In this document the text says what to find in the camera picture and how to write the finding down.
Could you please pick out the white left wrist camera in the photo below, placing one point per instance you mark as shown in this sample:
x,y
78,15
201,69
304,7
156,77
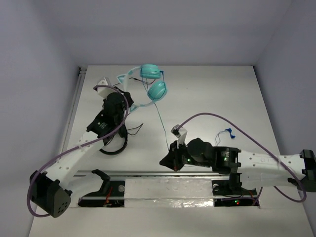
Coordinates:
x,y
103,87

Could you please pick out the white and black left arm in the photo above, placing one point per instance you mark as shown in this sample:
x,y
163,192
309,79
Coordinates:
x,y
49,186

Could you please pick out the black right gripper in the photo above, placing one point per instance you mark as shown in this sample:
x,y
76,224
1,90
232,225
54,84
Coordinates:
x,y
172,160

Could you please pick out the black headphones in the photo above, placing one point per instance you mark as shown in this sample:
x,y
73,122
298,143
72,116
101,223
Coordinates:
x,y
115,144

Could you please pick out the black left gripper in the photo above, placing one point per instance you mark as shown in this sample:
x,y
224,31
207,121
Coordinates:
x,y
125,98

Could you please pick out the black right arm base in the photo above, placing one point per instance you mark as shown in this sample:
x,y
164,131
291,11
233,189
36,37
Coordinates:
x,y
230,193

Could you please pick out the white front cover board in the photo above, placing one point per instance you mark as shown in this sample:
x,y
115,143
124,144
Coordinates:
x,y
245,221

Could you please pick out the teal cat ear headphones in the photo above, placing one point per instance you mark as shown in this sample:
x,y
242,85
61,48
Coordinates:
x,y
152,79

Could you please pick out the aluminium left rail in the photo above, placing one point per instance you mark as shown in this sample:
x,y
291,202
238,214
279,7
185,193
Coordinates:
x,y
78,89

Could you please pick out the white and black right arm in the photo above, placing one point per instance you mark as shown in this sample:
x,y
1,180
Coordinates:
x,y
245,170

